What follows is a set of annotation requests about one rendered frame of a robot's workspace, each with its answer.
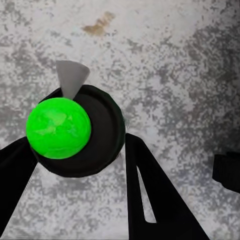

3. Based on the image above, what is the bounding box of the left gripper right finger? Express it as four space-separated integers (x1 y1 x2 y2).
125 132 210 240

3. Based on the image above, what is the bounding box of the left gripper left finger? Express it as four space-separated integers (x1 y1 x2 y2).
0 136 39 237

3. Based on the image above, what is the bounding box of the insectifuge atomizer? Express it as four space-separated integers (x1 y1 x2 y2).
26 60 126 178

